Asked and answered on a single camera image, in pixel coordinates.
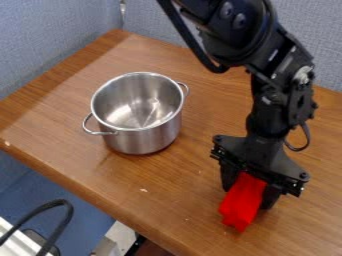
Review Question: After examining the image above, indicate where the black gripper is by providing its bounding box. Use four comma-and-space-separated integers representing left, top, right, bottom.
211, 135, 310, 210

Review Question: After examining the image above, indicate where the red block object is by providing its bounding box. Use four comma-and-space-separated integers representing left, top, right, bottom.
218, 172, 267, 232

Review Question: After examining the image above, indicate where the stainless steel pot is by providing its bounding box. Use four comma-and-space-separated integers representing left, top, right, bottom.
81, 72, 190, 155

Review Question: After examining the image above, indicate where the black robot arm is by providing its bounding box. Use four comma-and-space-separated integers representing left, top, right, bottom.
156, 0, 318, 209

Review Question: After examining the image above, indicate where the white box under table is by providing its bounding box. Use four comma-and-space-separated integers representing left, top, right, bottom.
0, 217, 61, 256

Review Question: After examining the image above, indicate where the black cable loop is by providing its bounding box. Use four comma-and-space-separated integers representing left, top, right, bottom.
0, 198, 75, 256

